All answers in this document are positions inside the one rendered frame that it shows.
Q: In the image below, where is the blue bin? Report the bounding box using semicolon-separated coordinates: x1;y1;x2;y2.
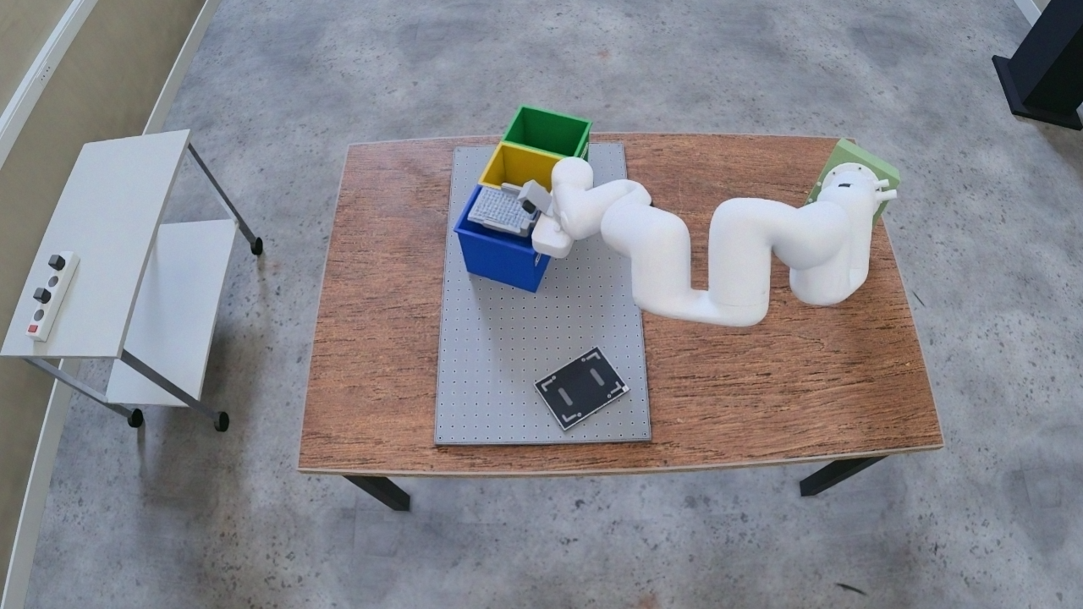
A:
454;184;551;293

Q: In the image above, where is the green open-top bin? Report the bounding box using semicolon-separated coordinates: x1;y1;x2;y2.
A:
501;104;592;161

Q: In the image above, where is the yellow open-top bin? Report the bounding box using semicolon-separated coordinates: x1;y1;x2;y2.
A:
478;141;563;194

